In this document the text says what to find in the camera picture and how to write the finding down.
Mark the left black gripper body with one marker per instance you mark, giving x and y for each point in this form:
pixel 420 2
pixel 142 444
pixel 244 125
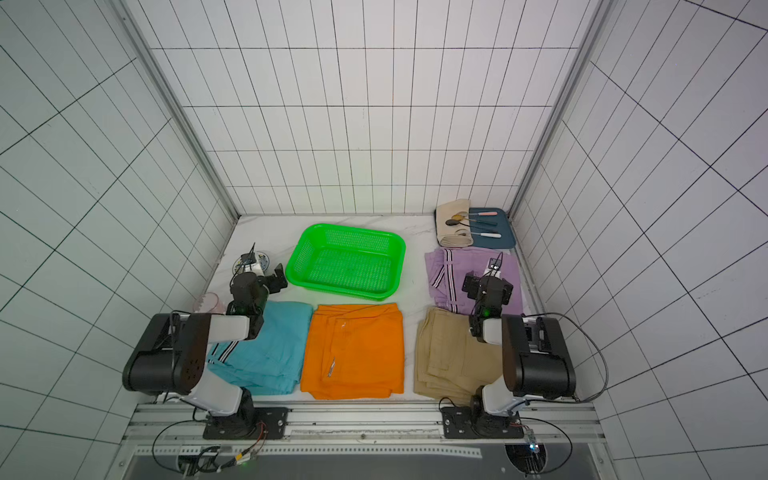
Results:
pixel 274 280

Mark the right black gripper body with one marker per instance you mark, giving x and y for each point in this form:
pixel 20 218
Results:
pixel 487 286

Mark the purple pants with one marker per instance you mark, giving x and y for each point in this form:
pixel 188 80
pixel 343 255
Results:
pixel 448 267

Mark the teal pants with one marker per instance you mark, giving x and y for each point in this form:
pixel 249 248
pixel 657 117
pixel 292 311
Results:
pixel 272 363

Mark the beige pants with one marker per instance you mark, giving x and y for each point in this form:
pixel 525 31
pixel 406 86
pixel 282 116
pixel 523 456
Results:
pixel 451 363

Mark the orange pants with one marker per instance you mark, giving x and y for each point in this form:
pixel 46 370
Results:
pixel 354 352

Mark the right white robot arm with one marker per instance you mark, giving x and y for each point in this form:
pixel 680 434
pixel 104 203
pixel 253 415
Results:
pixel 535 361

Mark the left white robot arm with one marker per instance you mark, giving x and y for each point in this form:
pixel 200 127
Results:
pixel 171 356

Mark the green plastic basket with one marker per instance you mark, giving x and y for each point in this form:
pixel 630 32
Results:
pixel 348 261

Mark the beige folded cloth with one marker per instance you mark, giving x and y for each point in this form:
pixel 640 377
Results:
pixel 452 230

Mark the pink plastic cup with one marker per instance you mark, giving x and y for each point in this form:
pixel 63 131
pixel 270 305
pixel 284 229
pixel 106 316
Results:
pixel 210 302

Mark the dark teal tray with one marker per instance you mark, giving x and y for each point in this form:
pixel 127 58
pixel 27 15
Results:
pixel 503 227

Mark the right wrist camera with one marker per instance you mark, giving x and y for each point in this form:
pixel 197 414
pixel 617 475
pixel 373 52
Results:
pixel 494 266

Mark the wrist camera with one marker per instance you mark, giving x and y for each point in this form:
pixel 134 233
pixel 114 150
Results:
pixel 251 261
pixel 494 266

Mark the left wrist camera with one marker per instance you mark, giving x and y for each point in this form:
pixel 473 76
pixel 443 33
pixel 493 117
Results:
pixel 251 261

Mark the white handled spoon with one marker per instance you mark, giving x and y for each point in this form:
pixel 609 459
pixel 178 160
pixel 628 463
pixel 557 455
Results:
pixel 480 234

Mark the dark teal handled spoon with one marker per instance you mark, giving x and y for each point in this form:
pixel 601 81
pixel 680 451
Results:
pixel 480 224

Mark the pink handled spoon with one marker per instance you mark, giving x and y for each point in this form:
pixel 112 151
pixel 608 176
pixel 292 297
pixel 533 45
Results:
pixel 473 216

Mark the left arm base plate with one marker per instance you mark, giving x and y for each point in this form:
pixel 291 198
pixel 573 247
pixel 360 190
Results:
pixel 264 423

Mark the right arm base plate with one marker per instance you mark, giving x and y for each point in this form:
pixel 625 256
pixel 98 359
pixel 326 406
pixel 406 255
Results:
pixel 463 423

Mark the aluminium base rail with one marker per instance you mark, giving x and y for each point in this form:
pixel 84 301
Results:
pixel 350 427

